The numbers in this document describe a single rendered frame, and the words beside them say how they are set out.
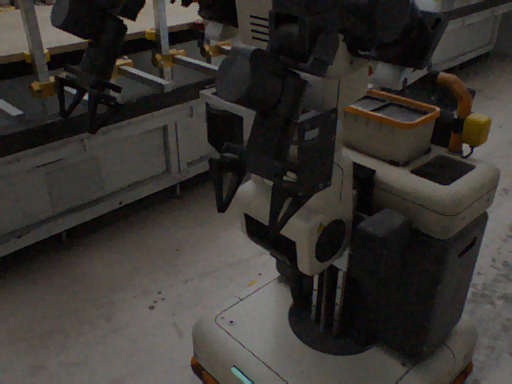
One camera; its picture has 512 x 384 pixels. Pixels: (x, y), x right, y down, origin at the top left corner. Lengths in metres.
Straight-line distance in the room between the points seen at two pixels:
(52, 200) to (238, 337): 1.16
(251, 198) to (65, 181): 1.34
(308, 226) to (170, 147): 1.59
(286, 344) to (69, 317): 0.93
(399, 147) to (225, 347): 0.73
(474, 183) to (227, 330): 0.78
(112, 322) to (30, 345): 0.28
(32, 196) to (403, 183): 1.58
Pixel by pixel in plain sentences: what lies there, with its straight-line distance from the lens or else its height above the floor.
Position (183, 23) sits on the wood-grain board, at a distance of 2.36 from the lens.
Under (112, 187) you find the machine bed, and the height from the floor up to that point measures 0.20.
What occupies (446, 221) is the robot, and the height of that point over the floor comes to 0.75.
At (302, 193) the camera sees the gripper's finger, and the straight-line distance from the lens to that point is 0.64.
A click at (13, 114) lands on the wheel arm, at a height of 0.85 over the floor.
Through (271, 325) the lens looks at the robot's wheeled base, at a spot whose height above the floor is 0.28.
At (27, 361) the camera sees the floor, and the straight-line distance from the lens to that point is 1.98.
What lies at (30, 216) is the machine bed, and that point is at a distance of 2.33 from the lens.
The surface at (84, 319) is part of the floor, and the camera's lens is 2.06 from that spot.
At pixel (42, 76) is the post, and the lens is 1.89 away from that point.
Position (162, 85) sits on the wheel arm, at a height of 0.83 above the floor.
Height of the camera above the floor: 1.37
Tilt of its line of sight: 30 degrees down
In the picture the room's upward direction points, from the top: straight up
